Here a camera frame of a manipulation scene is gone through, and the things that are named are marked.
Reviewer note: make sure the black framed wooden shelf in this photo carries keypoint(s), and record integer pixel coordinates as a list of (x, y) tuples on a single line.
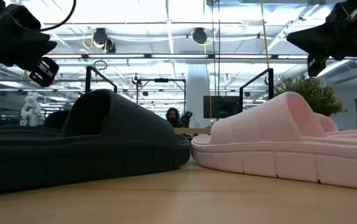
[(87, 81)]

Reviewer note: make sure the person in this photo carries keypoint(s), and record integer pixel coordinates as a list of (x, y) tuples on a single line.
[(173, 116)]

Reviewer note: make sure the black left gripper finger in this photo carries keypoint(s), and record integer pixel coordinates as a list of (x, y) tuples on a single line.
[(35, 46)]

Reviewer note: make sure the black foam slide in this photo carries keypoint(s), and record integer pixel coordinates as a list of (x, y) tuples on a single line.
[(104, 155), (55, 119)]

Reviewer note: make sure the black metal frame stand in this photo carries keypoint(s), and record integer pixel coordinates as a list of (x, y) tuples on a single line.
[(161, 80)]

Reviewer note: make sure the pink foam slide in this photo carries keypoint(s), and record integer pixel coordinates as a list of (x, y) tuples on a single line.
[(326, 123), (275, 124)]

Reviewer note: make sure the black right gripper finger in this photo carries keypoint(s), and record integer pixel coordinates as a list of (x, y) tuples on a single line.
[(318, 40)]

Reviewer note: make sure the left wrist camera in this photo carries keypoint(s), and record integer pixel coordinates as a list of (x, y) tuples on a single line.
[(23, 17)]

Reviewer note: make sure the green potted plant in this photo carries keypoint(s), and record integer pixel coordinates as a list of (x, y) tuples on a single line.
[(312, 93)]

